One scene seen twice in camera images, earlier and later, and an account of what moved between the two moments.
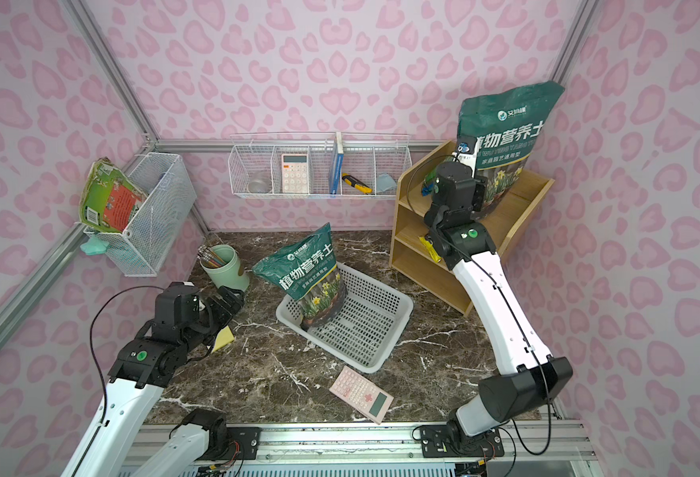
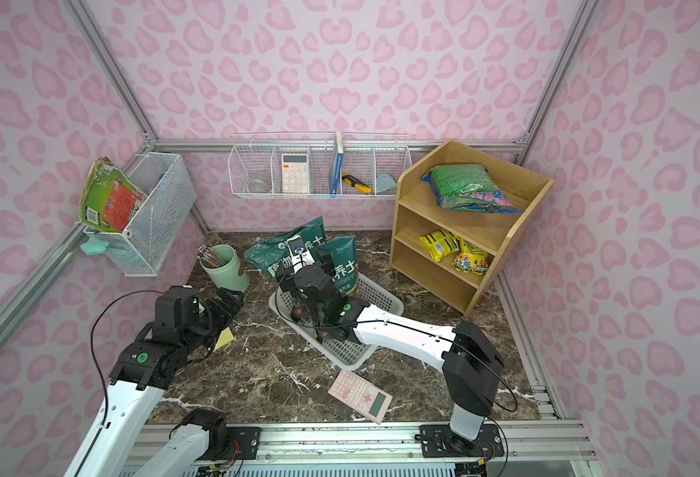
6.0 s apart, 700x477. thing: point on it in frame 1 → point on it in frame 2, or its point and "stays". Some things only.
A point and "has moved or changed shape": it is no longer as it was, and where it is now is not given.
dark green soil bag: [506, 125] → [343, 254]
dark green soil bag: [305, 269] has moved or changed shape
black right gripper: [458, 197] → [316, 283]
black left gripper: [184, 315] stays
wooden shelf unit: [413, 253] stays
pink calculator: [362, 394] stays
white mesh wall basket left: [141, 249] stays
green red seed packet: [109, 199] stays
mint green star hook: [94, 245] stays
